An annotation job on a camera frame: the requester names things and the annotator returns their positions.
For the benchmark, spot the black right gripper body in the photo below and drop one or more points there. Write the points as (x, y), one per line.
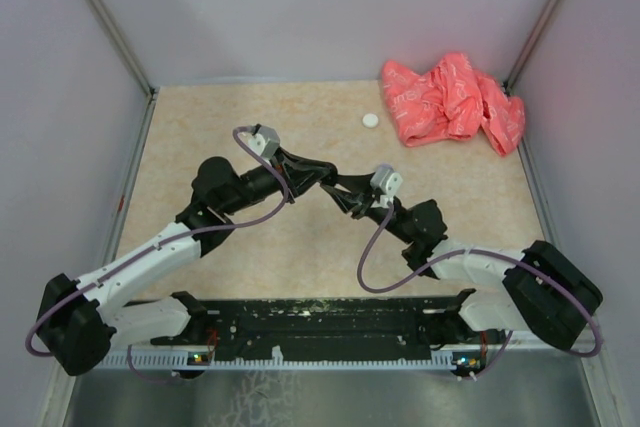
(381, 214)

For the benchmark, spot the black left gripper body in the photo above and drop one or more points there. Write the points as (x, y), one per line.
(295, 188)

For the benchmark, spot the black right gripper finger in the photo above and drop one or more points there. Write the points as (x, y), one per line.
(346, 201)
(354, 183)

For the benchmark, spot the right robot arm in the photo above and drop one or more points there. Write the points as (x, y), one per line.
(538, 290)

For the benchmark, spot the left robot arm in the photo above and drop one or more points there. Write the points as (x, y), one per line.
(81, 320)

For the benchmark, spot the white round charging case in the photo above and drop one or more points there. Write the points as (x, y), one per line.
(370, 120)

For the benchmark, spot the pink plastic bag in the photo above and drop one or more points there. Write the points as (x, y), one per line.
(452, 101)

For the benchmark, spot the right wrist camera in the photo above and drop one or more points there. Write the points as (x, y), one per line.
(388, 182)

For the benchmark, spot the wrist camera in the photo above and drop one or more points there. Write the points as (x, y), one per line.
(388, 182)
(264, 141)

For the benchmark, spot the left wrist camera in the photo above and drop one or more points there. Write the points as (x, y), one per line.
(264, 141)

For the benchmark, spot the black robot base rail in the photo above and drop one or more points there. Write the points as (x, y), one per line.
(331, 329)

